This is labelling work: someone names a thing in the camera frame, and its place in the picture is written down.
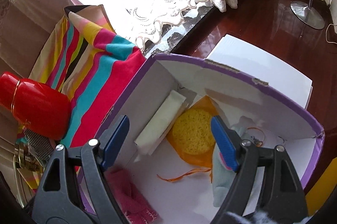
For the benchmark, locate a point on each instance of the white box lid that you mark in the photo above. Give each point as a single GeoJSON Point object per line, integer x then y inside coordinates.
{"type": "Point", "coordinates": [260, 64]}

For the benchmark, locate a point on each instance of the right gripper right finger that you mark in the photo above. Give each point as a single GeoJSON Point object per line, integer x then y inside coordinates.
{"type": "Point", "coordinates": [281, 197]}

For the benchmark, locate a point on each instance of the red thermos bottle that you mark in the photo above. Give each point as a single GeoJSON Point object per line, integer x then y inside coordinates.
{"type": "Point", "coordinates": [35, 105]}

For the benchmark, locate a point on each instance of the grey checkered cloth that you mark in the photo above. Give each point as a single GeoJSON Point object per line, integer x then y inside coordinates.
{"type": "Point", "coordinates": [39, 146]}

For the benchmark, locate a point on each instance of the striped colourful blanket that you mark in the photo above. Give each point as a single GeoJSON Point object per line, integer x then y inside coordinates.
{"type": "Point", "coordinates": [87, 61]}

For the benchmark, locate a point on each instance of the pink knitted cloth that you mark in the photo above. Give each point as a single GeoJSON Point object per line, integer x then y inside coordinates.
{"type": "Point", "coordinates": [133, 204]}

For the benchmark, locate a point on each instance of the yellow sponge in orange bag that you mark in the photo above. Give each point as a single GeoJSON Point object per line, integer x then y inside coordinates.
{"type": "Point", "coordinates": [192, 139]}

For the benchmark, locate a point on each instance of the purple white cardboard box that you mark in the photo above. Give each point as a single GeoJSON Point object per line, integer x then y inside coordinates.
{"type": "Point", "coordinates": [237, 96]}

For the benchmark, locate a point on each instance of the chrome floor lamp stand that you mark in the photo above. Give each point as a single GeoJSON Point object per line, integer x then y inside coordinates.
{"type": "Point", "coordinates": [307, 14]}

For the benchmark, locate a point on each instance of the beige embroidered curtain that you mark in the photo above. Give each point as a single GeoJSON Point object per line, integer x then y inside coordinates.
{"type": "Point", "coordinates": [25, 27]}

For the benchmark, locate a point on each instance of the yellow object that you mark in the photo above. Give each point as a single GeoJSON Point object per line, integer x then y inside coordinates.
{"type": "Point", "coordinates": [319, 194]}

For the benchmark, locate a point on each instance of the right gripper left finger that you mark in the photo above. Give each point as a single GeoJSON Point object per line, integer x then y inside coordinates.
{"type": "Point", "coordinates": [58, 198]}

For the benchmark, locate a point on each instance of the white foam block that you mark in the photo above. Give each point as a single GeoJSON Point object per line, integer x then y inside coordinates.
{"type": "Point", "coordinates": [156, 129]}

